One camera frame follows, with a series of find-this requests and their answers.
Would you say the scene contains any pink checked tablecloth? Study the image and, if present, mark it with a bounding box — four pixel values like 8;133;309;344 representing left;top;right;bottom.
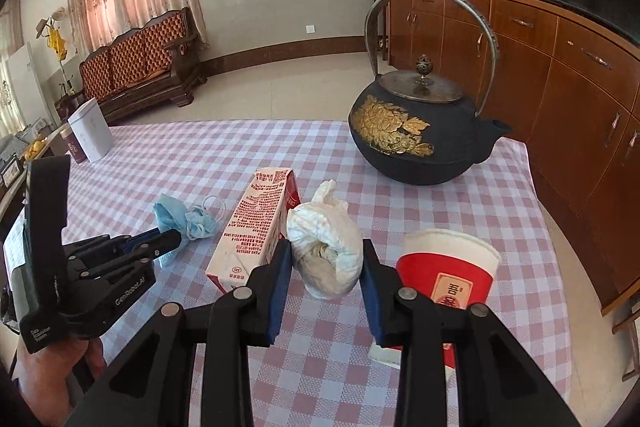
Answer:
2;119;558;427

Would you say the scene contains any red paper cup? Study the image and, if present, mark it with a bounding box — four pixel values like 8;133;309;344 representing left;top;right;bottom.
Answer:
370;228;501;370

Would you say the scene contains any black cast iron teapot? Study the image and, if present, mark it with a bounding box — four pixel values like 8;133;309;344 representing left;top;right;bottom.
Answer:
348;0;513;186

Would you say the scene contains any white refrigerator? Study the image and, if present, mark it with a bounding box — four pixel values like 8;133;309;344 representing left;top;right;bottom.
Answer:
5;42;44;134

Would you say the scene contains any wooden chair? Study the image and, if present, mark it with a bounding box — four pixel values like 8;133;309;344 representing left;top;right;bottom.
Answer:
612;307;640;383

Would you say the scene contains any white tin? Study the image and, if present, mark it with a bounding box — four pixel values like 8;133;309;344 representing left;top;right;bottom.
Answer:
67;99;113;164

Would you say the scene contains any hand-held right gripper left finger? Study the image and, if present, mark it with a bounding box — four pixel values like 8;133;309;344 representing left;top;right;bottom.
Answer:
65;238;293;427

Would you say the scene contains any wooden sideboard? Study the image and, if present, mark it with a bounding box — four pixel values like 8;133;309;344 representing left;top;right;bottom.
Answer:
375;0;640;318

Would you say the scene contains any white plastic bag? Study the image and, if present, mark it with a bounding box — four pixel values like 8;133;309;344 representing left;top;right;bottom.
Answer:
286;179;363;301

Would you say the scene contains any wooden upholstered sofa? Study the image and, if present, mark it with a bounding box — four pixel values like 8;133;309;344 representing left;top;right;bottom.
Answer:
79;7;208;125

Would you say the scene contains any brown tin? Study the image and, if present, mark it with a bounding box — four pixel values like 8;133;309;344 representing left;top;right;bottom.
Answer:
59;125;87;164

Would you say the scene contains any small picture frame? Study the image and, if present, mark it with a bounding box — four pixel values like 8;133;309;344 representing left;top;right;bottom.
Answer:
0;154;24;188

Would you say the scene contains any red and white carton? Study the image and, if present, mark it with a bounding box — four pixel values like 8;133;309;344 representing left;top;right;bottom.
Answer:
206;168;302;294

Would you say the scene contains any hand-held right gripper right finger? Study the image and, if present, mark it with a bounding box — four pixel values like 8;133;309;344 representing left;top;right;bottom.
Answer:
359;239;576;427

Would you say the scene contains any bowl of fruit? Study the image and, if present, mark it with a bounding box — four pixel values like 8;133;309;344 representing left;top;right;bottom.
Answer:
25;134;49;158

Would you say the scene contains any person's left hand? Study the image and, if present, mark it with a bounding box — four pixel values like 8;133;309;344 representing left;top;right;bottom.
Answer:
12;334;107;427

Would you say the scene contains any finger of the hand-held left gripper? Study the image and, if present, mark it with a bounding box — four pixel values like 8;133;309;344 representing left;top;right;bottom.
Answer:
75;229;182;280
62;229;163;258

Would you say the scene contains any blue face mask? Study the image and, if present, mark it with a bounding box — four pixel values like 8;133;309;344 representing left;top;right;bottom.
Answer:
151;193;226;242

